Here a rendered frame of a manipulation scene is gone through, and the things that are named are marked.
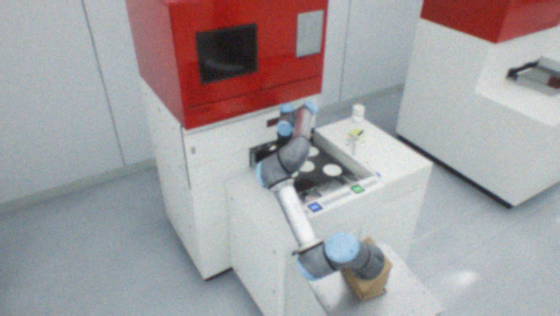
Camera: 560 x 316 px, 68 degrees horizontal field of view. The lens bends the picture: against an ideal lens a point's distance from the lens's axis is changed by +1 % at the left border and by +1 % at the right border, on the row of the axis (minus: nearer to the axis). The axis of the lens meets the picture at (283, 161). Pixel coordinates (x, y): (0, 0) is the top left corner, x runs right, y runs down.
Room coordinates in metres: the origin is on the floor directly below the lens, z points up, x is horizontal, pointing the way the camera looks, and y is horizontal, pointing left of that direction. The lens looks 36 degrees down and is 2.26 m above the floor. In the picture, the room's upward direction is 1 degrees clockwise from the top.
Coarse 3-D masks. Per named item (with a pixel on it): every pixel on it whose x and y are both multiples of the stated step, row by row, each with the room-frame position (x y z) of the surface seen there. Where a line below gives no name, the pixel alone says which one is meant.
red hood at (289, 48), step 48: (144, 0) 1.97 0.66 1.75; (192, 0) 1.74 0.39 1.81; (240, 0) 1.85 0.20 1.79; (288, 0) 1.99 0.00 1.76; (144, 48) 2.10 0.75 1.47; (192, 48) 1.72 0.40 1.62; (240, 48) 1.86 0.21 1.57; (288, 48) 1.99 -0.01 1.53; (192, 96) 1.71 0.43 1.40; (240, 96) 1.84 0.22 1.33; (288, 96) 2.00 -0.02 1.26
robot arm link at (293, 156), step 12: (300, 108) 1.75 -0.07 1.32; (312, 108) 1.74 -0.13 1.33; (300, 120) 1.62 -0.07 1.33; (300, 132) 1.51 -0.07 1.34; (288, 144) 1.42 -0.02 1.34; (300, 144) 1.41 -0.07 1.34; (288, 156) 1.36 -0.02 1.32; (300, 156) 1.36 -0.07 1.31; (288, 168) 1.34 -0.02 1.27; (300, 168) 1.36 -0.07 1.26
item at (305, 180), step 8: (320, 152) 2.00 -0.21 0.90; (312, 160) 1.92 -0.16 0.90; (320, 160) 1.93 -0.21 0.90; (328, 160) 1.93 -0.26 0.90; (320, 168) 1.85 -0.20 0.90; (296, 176) 1.77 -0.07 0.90; (304, 176) 1.77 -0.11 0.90; (312, 176) 1.77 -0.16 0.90; (320, 176) 1.77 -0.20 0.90; (328, 176) 1.78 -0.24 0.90; (336, 176) 1.78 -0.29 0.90; (296, 184) 1.70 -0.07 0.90; (304, 184) 1.70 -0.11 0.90; (312, 184) 1.70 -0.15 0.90; (296, 192) 1.64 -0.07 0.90
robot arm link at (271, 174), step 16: (272, 160) 1.37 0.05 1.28; (256, 176) 1.36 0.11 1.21; (272, 176) 1.33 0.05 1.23; (288, 176) 1.34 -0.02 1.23; (272, 192) 1.31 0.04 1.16; (288, 192) 1.29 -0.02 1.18; (288, 208) 1.25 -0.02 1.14; (304, 224) 1.20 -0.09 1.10; (304, 240) 1.15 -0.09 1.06; (320, 240) 1.15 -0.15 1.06; (304, 256) 1.10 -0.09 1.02; (320, 256) 1.08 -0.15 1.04; (304, 272) 1.07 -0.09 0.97; (320, 272) 1.05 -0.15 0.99
